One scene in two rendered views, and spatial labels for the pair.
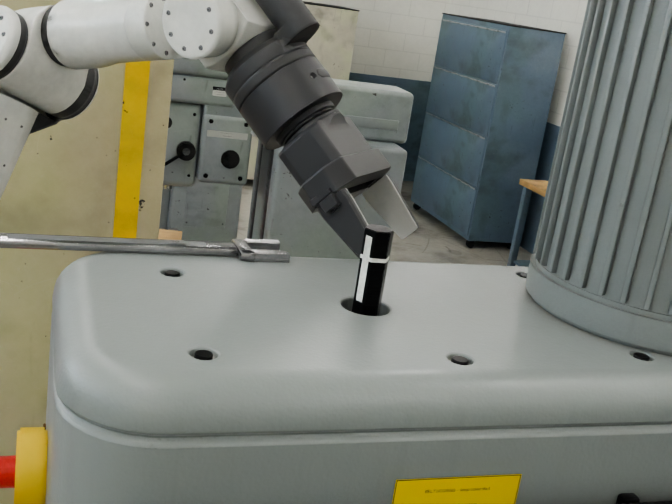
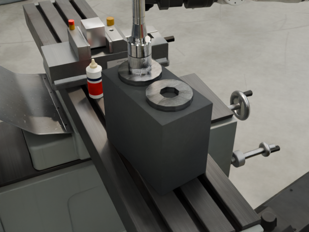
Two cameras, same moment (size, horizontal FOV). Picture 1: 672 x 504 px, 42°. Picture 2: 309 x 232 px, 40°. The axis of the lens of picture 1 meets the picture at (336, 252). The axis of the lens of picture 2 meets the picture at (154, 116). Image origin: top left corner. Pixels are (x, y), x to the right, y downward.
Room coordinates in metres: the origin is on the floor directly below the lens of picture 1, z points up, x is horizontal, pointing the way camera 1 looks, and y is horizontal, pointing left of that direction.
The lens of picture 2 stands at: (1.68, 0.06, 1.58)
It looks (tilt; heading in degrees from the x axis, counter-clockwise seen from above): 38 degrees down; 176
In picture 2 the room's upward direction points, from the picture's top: straight up
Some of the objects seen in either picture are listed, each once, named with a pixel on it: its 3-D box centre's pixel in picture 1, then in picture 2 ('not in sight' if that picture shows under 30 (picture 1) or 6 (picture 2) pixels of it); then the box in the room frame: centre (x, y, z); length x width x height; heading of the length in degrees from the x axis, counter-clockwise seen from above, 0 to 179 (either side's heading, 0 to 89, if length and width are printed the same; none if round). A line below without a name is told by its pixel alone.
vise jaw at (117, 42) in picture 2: not in sight; (113, 36); (0.59, 0.02, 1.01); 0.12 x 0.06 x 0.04; 18
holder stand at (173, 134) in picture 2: not in sight; (154, 119); (0.99, 0.11, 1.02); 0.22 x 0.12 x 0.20; 31
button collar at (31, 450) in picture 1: (30, 470); not in sight; (0.54, 0.19, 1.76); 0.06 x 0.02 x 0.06; 20
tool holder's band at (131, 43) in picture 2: not in sight; (139, 41); (0.95, 0.08, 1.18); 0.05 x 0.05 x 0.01
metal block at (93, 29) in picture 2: not in sight; (93, 32); (0.61, -0.03, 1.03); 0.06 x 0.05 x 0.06; 18
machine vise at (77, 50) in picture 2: not in sight; (105, 48); (0.60, 0.00, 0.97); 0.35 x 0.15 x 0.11; 108
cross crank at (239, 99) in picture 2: not in sight; (231, 107); (0.44, 0.44, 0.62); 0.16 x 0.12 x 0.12; 110
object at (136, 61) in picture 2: not in sight; (139, 56); (0.95, 0.08, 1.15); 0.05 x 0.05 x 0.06
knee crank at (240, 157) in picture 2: not in sight; (255, 152); (0.57, 0.52, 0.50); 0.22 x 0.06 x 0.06; 110
